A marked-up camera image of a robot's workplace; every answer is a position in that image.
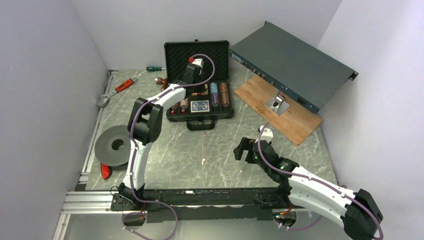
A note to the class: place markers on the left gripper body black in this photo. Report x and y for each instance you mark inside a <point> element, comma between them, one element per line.
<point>200,80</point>

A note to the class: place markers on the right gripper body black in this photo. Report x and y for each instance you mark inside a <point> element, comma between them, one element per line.
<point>265,168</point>

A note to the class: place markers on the red playing card deck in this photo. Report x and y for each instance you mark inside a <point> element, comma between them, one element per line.
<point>201,91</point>

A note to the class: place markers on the orange chip stack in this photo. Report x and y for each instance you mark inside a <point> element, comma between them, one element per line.
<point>184,104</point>

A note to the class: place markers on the blue playing card deck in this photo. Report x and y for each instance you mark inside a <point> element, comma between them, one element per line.
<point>200,106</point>

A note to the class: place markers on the black poker set case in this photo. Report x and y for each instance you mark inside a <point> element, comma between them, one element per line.
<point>216,70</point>

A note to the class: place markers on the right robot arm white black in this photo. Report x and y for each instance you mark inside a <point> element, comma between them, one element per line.
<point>354,211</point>

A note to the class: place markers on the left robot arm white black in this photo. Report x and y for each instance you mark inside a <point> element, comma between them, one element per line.
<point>145,126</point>

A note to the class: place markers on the light blue chips in case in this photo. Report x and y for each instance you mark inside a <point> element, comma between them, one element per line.
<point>213,88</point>

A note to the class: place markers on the purple chips in case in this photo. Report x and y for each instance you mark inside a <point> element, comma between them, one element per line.
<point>215,100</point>

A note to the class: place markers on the orange chips right slot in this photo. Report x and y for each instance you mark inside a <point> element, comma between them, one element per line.
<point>224,92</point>

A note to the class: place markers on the copper pipe fitting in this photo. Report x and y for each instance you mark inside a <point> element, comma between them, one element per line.
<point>163,82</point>

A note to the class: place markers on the wooden board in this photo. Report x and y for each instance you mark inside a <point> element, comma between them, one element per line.
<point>296,123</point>

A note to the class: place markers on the grey rack server unit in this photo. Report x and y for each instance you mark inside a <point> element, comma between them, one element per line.
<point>304,73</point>

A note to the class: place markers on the grey perforated metal disc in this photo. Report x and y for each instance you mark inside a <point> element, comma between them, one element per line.
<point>113,147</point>

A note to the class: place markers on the red object under disc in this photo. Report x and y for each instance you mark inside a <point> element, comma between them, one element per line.
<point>106,171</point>

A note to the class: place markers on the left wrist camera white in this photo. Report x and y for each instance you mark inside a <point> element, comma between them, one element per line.
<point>196,61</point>

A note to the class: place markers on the green handled screwdriver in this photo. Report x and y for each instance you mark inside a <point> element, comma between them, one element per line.
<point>154,68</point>

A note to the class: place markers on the metal bracket block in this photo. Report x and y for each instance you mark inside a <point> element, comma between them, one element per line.
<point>277,104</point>

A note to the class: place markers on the red handled adjustable wrench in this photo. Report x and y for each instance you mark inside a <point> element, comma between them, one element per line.
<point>105,98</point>

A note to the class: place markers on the aluminium rail left edge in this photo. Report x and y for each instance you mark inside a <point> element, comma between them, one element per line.
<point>90,156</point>

